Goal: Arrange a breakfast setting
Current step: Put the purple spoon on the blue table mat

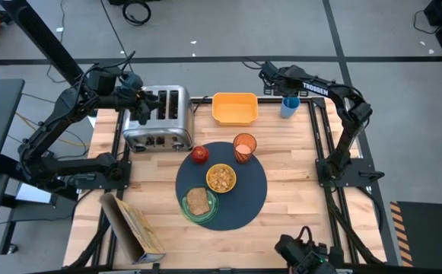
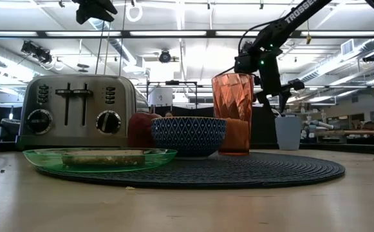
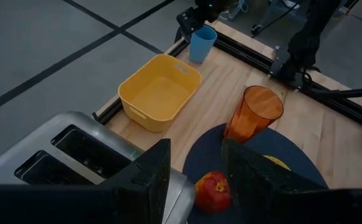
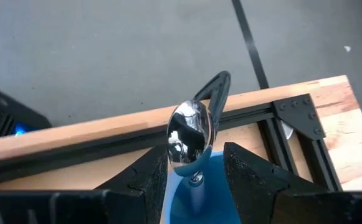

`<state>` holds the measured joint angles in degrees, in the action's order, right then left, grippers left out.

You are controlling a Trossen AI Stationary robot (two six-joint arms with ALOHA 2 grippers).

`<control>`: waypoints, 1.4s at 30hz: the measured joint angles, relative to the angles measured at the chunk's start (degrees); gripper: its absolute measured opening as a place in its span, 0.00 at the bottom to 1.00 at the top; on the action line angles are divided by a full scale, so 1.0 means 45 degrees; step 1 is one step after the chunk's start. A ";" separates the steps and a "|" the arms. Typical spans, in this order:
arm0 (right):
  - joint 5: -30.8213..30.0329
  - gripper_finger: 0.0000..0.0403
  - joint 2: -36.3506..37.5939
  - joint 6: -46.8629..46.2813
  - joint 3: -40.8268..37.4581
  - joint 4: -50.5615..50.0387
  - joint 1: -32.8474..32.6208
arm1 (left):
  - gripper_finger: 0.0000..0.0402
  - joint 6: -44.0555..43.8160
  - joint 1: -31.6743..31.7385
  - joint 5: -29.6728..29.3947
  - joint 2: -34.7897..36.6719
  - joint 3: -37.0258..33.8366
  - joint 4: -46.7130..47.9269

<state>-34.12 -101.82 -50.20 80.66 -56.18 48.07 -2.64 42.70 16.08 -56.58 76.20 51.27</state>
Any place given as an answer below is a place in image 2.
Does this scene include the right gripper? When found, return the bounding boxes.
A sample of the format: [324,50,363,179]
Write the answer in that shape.
[256,53,293,113]

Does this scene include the blue plastic cup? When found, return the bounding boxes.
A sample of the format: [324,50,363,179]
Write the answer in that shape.
[274,115,303,151]

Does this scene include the orange faceted tumbler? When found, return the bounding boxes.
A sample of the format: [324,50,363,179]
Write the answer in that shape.
[211,73,254,157]

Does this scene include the blue patterned bowl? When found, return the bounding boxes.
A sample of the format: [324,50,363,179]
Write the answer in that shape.
[151,116,228,160]

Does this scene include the red apple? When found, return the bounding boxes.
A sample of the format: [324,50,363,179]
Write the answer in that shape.
[127,111,162,149]

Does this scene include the toast slice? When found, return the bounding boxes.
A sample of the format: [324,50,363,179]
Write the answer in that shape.
[61,148,146,167]

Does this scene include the green transparent plate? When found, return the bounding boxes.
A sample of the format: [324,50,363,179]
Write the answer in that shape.
[22,147,178,173]

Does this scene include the black ceiling spotlight cluster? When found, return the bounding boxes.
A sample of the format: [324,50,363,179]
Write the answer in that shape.
[21,41,53,64]

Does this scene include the round dark woven placemat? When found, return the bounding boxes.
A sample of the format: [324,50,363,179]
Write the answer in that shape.
[37,150,346,189]

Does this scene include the black overhead rig beam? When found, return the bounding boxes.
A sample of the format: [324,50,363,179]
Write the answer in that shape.
[0,30,374,39]

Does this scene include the silver four-slot toaster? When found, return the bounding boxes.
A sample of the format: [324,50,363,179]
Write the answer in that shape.
[15,74,151,151]

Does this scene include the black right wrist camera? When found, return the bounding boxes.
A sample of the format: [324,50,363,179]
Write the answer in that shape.
[288,79,305,92]

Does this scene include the white hanging ring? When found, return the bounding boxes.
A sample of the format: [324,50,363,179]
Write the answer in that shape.
[125,3,144,23]

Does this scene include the yellow hanging cable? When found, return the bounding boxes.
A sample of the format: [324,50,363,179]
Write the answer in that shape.
[305,19,312,45]

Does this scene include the black overhead camera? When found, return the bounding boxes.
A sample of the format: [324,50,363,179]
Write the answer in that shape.
[158,50,172,64]

